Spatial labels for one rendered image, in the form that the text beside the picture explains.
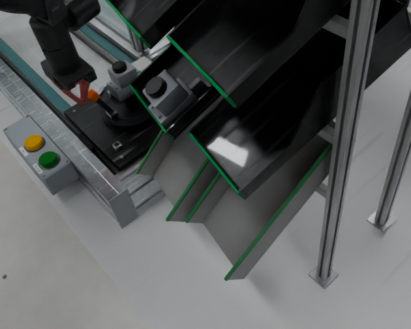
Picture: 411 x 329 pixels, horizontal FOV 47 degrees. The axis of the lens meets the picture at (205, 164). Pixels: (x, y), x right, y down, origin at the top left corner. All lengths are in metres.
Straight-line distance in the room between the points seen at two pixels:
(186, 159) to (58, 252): 0.36
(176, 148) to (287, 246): 0.29
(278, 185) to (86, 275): 0.45
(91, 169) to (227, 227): 0.35
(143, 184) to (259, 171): 0.43
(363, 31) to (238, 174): 0.24
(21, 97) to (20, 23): 0.43
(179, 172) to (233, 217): 0.14
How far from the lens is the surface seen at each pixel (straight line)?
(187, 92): 0.66
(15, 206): 1.15
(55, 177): 1.04
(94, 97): 0.99
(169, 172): 0.87
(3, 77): 1.34
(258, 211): 0.74
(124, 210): 0.98
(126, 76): 0.99
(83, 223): 1.05
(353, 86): 0.53
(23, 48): 1.50
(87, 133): 1.06
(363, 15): 0.48
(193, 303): 0.90
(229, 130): 0.65
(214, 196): 0.78
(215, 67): 0.52
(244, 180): 0.61
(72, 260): 1.01
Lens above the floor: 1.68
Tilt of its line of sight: 50 degrees down
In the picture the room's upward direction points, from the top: 11 degrees counter-clockwise
